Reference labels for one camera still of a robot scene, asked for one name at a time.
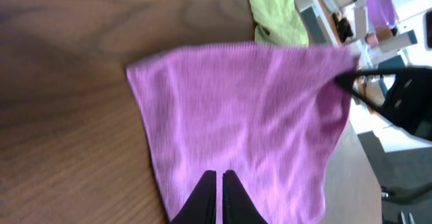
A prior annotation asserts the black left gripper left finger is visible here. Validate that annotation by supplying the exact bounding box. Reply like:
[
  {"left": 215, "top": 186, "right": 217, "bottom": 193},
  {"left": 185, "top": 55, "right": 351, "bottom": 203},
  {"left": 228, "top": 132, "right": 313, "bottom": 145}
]
[{"left": 170, "top": 171, "right": 217, "bottom": 224}]

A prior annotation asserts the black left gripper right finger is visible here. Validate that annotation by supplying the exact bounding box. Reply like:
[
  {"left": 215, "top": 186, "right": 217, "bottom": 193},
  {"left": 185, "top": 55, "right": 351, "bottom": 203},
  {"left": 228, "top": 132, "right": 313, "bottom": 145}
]
[{"left": 222, "top": 170, "right": 267, "bottom": 224}]

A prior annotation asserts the purple microfiber cloth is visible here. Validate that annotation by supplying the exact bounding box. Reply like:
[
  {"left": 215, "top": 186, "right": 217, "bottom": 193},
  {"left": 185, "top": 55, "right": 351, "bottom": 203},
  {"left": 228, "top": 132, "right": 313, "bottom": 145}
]
[{"left": 126, "top": 43, "right": 358, "bottom": 223}]

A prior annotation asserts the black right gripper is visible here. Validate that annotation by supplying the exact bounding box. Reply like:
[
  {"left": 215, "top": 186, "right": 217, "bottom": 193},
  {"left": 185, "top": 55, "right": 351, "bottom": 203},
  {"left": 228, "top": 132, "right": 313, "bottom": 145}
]
[{"left": 335, "top": 67, "right": 431, "bottom": 141}]

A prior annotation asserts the green microfiber cloth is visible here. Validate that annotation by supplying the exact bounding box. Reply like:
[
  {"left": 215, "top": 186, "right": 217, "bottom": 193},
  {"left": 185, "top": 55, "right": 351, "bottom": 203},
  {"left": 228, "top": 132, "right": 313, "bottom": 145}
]
[{"left": 249, "top": 0, "right": 309, "bottom": 46}]

